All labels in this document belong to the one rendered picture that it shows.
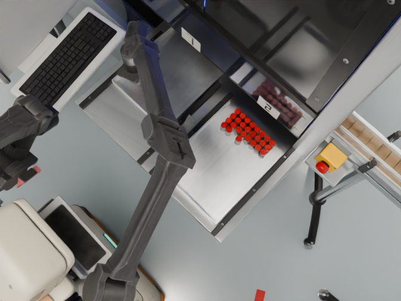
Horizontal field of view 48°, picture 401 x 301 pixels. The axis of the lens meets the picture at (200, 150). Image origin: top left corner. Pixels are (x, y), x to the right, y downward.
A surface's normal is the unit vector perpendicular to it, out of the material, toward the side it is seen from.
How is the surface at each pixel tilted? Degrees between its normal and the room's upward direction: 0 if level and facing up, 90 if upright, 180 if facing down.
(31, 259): 42
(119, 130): 0
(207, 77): 0
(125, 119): 0
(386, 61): 90
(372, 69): 90
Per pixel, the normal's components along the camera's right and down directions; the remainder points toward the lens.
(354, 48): -0.69, 0.70
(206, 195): 0.03, -0.25
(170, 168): 0.47, 0.36
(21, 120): 0.51, -0.61
